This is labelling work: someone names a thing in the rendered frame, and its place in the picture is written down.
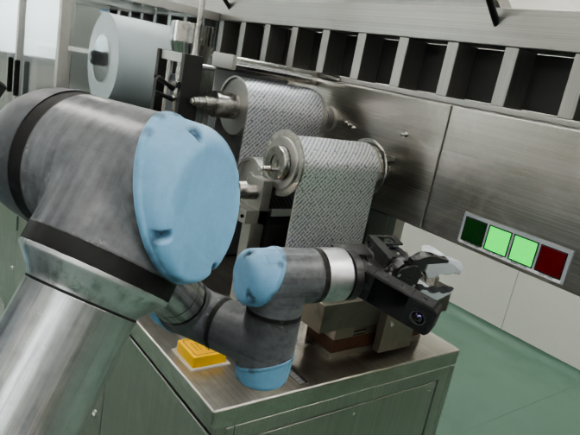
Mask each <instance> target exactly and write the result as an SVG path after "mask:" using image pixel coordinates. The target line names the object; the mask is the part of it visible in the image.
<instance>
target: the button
mask: <svg viewBox="0 0 580 435"><path fill-rule="evenodd" d="M177 351H178V352H179V353H180V355H181V356H182V357H183V358H184V359H185V360H186V361H187V363H188V364H189V365H190V366H191V367H192V368H193V369H194V368H199V367H204V366H208V365H212V364H217V363H225V360H226V356H225V355H222V354H220V353H218V352H216V351H214V350H212V349H210V348H207V347H205V346H204V345H202V344H198V343H196V342H194V341H192V340H190V339H181V340H178V344H177Z"/></svg>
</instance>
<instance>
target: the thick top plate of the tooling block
mask: <svg viewBox="0 0 580 435"><path fill-rule="evenodd" d="M442 286H447V285H445V284H444V283H442V282H440V281H439V282H438V286H437V287H442ZM447 287H448V286H447ZM450 296H451V293H450V294H449V295H447V296H445V297H443V298H442V299H439V300H438V302H440V303H441V304H442V312H444V311H446V309H447V306H448V303H449V299H450ZM380 314H381V310H379V309H377V308H376V307H374V306H372V305H371V304H369V303H368V302H366V301H364V300H362V299H360V298H358V297H357V298H356V299H353V300H344V301H336V302H319V303H311V304H304V307H303V312H302V315H301V321H302V322H303V323H305V324H306V325H308V326H309V327H311V328H312V329H313V330H315V331H316V332H317V333H318V334H320V333H326V332H331V331H340V330H344V329H349V328H354V327H359V326H364V325H372V324H378V322H379V317H380Z"/></svg>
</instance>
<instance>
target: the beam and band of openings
mask: <svg viewBox="0 0 580 435"><path fill-rule="evenodd" d="M228 2H229V3H230V9H228V8H227V6H226V5H225V3H224V1H223V0H205V9H208V10H211V11H215V12H218V13H220V17H219V22H217V30H216V36H215V42H214V48H213V52H219V53H224V54H233V55H237V56H239V57H243V58H248V59H252V60H261V61H266V62H270V63H275V64H279V65H283V66H292V67H297V68H301V69H306V70H311V71H315V72H319V73H328V74H331V75H335V76H339V77H340V76H344V77H348V78H349V79H348V78H344V77H340V80H339V81H338V82H342V83H346V84H351V85H359V86H363V87H368V88H372V89H377V90H382V91H390V92H394V93H399V94H403V95H408V96H412V97H416V98H424V99H429V100H433V101H438V102H442V103H447V104H455V105H460V106H464V107H469V108H473V109H478V110H485V111H490V112H494V113H499V114H503V115H508V116H512V117H521V118H525V119H530V120H534V121H539V122H543V123H551V124H556V125H560V126H565V127H569V128H573V129H580V10H565V9H516V8H496V10H497V13H498V16H499V19H500V21H499V24H498V25H497V26H496V27H494V25H492V24H493V23H492V20H491V17H490V14H489V9H488V7H466V6H441V5H416V4H391V3H341V2H316V1H291V0H228ZM317 32H321V33H317ZM352 35H354V36H352ZM386 39H389V40H386ZM394 40H398V41H394ZM428 43H432V44H428ZM437 44H441V45H437ZM445 45H447V46H445ZM479 48H484V49H479ZM488 49H493V50H488ZM496 50H501V51H496ZM539 54H544V55H539ZM547 55H553V56H547ZM556 56H562V57H556ZM565 57H570V58H565ZM573 58H575V59H573ZM376 83H381V84H385V85H381V84H376ZM417 90H418V91H417ZM422 91H427V92H431V93H426V92H422ZM432 93H436V94H432ZM465 99H469V100H474V101H479V102H484V103H488V104H483V103H478V102H473V101H469V100H465ZM523 110H529V111H534V112H539V113H544V114H549V115H554V116H556V117H552V116H547V115H543V114H538V113H533V112H529V111H523Z"/></svg>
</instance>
